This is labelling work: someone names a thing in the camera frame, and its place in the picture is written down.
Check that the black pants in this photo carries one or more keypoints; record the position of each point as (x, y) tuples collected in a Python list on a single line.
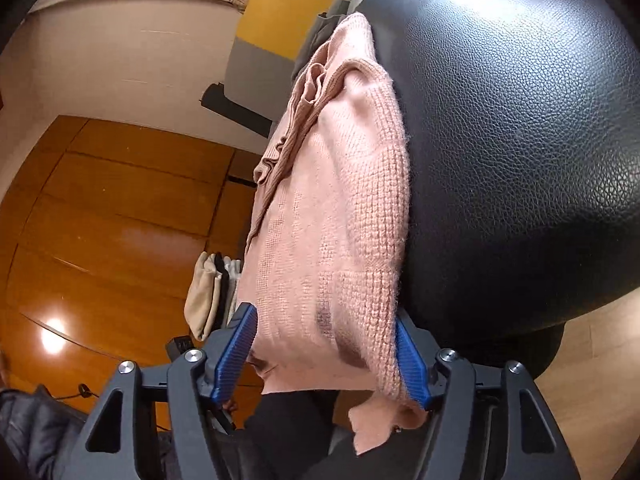
[(290, 435)]

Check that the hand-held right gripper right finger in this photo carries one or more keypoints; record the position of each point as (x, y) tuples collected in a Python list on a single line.
[(412, 360)]

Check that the black cloth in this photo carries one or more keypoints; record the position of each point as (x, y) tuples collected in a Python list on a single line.
[(220, 285)]

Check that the pink knitted sweater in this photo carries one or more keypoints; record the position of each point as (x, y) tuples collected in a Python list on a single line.
[(340, 210)]

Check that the grey yellow blue chair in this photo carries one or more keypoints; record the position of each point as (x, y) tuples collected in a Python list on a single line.
[(265, 20)]

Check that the grey garment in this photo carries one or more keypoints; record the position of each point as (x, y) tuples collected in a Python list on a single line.
[(312, 40)]

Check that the white cloth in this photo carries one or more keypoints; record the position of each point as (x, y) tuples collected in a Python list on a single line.
[(234, 280)]

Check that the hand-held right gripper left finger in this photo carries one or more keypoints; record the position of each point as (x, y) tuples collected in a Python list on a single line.
[(235, 355)]

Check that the beige cloth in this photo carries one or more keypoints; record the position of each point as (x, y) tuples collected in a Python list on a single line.
[(202, 295)]

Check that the dark padded jacket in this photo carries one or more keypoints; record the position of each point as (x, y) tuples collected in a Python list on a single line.
[(40, 435)]

